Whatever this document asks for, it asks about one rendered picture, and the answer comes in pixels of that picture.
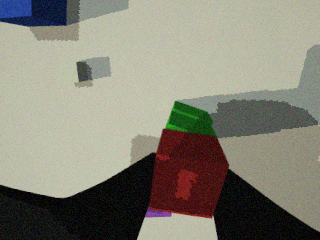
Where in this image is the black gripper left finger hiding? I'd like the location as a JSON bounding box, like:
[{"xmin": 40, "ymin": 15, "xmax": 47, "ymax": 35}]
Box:
[{"xmin": 0, "ymin": 152, "xmax": 156, "ymax": 240}]

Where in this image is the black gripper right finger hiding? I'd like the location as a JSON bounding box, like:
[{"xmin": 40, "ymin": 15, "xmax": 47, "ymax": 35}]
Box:
[{"xmin": 213, "ymin": 169, "xmax": 320, "ymax": 240}]

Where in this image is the green block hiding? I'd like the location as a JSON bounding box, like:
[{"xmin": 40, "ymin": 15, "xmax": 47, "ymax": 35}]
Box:
[
  {"xmin": 172, "ymin": 100, "xmax": 213, "ymax": 125},
  {"xmin": 165, "ymin": 111, "xmax": 216, "ymax": 136}
]

